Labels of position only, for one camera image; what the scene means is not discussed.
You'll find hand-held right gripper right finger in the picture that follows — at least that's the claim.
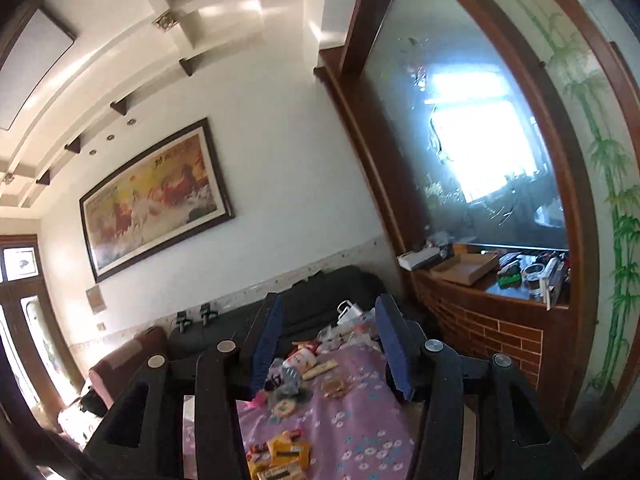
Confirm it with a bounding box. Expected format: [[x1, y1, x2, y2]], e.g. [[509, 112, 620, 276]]
[[375, 294, 586, 480]]

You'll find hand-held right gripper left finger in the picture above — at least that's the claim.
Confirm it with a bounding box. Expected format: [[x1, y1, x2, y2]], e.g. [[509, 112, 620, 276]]
[[82, 292, 286, 480]]

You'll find white printed cup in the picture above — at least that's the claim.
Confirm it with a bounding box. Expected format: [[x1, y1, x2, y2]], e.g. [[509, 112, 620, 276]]
[[282, 344, 322, 377]]

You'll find white plastic bag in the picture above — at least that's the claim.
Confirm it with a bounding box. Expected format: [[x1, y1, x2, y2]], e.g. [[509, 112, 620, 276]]
[[336, 300, 377, 333]]

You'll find green round cracker packet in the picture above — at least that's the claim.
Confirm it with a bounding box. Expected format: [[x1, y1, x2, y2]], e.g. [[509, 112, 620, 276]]
[[270, 396, 303, 417]]

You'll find brown candy bar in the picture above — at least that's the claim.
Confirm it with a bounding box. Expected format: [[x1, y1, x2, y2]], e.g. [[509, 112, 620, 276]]
[[320, 377, 352, 400]]

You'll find black sofa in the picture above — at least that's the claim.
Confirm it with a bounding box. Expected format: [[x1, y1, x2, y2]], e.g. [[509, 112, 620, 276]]
[[167, 265, 386, 361]]

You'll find wooden display cabinet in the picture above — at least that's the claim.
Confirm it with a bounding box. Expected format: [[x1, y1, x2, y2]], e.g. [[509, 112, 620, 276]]
[[314, 0, 640, 461]]

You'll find white tissue box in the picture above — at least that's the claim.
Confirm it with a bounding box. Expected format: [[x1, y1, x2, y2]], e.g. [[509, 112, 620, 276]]
[[397, 247, 453, 272]]

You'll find purple floral tablecloth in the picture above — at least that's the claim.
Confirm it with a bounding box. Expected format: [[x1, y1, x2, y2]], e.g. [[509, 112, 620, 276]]
[[182, 345, 428, 480]]

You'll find orange yellow snack packet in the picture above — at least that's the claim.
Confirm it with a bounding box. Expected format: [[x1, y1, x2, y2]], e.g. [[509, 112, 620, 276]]
[[267, 432, 310, 463]]

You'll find brown cardboard tray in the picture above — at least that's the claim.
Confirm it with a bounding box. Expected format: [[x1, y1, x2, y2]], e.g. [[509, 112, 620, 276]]
[[430, 252, 501, 286]]

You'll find yellow cracker packet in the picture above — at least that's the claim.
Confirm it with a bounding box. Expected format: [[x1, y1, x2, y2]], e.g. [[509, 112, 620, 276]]
[[248, 460, 307, 480]]

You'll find reddish brown armchair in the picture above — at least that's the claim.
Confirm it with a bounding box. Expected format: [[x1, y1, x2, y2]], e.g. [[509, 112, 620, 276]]
[[89, 326, 171, 408]]

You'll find clear tape roll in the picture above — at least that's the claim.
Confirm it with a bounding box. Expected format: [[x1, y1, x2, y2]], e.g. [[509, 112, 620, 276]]
[[522, 262, 551, 295]]

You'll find long white box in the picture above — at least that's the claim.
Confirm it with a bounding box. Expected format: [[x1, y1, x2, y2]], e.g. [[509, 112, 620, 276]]
[[542, 255, 568, 311]]

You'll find framed horse painting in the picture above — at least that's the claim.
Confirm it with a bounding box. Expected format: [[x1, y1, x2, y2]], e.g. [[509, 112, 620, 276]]
[[79, 117, 236, 283]]

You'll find black bag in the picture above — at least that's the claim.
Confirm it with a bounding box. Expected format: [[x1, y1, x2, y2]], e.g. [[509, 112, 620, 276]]
[[79, 389, 110, 417]]

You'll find wooden glass door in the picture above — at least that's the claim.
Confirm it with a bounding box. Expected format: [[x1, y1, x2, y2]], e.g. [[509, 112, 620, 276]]
[[0, 234, 86, 426]]

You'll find bamboo print glass panel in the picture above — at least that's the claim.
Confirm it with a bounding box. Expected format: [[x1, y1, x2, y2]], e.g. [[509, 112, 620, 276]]
[[470, 0, 640, 411]]

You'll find small wall plaque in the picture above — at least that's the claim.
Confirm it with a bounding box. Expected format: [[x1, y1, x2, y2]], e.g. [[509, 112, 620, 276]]
[[85, 285, 107, 314]]

